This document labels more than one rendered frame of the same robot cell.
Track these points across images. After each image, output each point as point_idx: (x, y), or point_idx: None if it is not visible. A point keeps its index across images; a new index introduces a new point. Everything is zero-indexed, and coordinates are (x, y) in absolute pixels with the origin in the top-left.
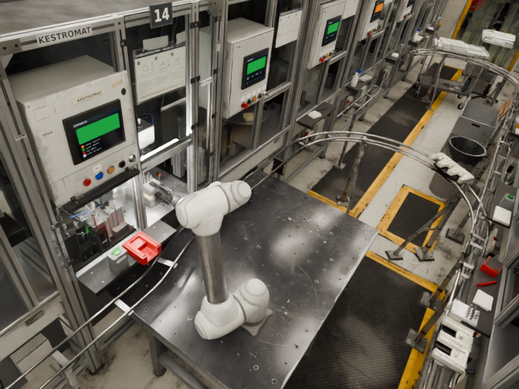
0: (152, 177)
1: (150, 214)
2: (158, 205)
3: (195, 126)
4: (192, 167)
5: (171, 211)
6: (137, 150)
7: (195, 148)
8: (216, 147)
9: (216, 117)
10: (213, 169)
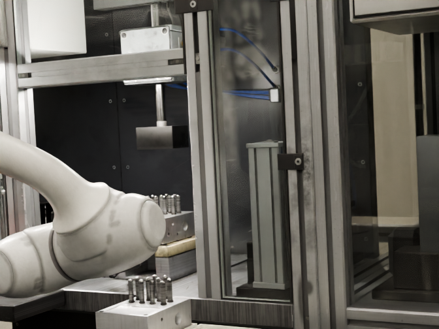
0: (180, 214)
1: (85, 282)
2: (125, 282)
3: (190, 6)
4: (192, 172)
5: (106, 297)
6: (7, 11)
7: (202, 96)
8: (313, 142)
9: (299, 5)
10: (306, 247)
